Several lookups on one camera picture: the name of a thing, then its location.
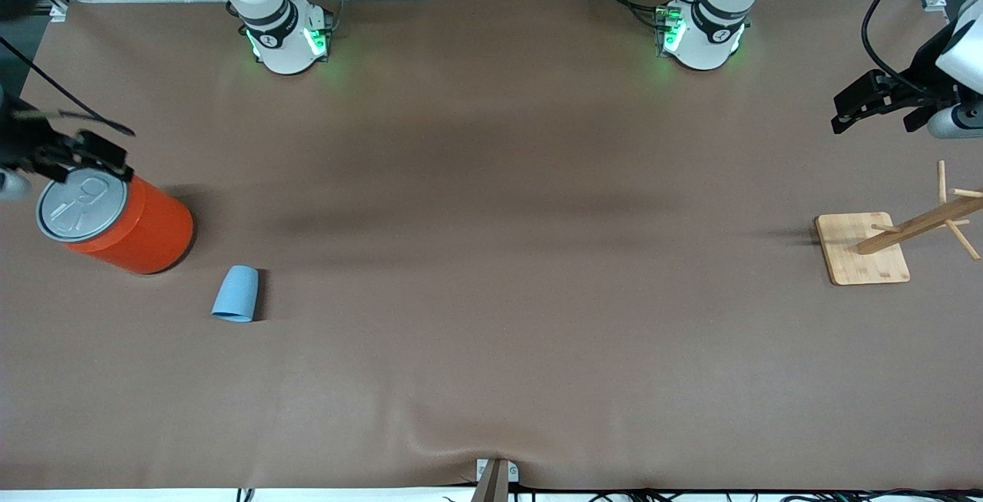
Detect light blue plastic cup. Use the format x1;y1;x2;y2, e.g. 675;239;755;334
211;265;261;324

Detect wooden cup stand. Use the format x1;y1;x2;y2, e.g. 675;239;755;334
814;160;983;287

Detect orange can with grey lid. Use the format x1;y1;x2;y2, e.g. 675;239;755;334
36;163;196;276

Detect brown table mat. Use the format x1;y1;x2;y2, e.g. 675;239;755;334
0;0;983;492

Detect grey table edge clamp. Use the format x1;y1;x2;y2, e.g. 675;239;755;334
471;457;520;502

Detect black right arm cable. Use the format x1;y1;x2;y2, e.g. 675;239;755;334
0;35;137;137

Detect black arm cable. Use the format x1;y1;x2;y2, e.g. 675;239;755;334
0;35;137;137
861;0;962;97

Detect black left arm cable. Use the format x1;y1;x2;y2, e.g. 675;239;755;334
861;0;962;97

